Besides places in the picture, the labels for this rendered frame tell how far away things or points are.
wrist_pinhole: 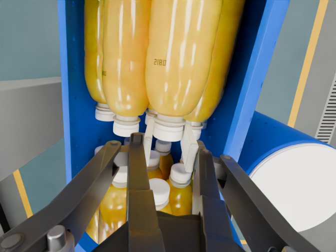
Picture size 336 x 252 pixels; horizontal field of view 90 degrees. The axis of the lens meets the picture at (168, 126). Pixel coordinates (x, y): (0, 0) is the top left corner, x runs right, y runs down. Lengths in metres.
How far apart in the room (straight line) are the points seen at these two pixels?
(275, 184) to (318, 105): 1.47
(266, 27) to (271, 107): 1.50
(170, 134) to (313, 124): 1.82
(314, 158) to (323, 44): 1.40
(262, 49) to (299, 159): 0.35
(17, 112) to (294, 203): 0.95
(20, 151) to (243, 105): 0.80
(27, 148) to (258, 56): 0.85
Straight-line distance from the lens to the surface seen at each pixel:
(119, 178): 0.29
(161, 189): 0.26
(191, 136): 0.18
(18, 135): 0.85
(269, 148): 0.48
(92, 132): 0.38
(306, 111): 1.88
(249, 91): 0.19
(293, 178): 0.53
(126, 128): 0.25
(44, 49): 1.63
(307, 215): 0.63
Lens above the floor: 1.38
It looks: 71 degrees down
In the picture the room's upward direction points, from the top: 175 degrees clockwise
